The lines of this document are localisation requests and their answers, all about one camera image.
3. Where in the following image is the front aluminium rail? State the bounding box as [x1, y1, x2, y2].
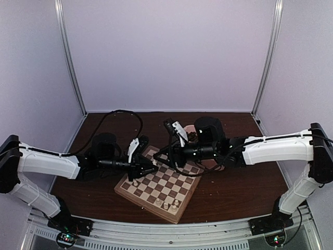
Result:
[20, 206, 323, 249]

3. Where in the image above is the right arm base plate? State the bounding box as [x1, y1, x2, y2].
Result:
[249, 216, 294, 235]

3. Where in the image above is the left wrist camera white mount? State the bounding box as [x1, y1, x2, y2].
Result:
[127, 135, 149, 163]

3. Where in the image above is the right aluminium frame post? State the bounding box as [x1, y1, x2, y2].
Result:
[251, 0, 284, 117]

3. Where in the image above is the left aluminium frame post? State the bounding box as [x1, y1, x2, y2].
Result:
[54, 0, 87, 116]

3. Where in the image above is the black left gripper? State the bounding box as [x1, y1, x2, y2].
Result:
[99, 155, 159, 182]

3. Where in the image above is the wooden chess board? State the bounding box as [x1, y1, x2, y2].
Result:
[114, 146, 201, 224]

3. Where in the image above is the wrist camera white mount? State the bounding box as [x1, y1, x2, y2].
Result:
[127, 135, 149, 163]
[163, 118, 188, 147]

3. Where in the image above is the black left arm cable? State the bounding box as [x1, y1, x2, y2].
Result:
[62, 109, 144, 157]

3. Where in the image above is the aluminium frame post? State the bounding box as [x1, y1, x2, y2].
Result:
[251, 0, 284, 117]
[54, 0, 87, 116]

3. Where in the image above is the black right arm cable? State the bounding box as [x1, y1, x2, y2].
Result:
[158, 130, 235, 176]

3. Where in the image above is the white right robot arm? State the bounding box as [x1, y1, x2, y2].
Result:
[153, 117, 332, 230]

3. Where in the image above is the pink double bowl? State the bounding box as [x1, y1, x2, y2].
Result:
[184, 124, 216, 170]

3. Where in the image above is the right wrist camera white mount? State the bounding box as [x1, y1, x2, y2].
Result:
[163, 118, 188, 147]

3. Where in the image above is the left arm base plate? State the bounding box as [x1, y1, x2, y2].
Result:
[47, 217, 93, 236]

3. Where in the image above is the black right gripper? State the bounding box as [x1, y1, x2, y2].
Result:
[152, 139, 218, 169]

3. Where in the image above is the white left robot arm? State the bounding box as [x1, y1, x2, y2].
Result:
[1, 133, 158, 231]

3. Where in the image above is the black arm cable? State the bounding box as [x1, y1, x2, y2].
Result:
[62, 109, 144, 157]
[158, 130, 235, 176]

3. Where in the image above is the dark chess pieces pile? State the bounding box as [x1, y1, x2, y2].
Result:
[187, 131, 198, 142]

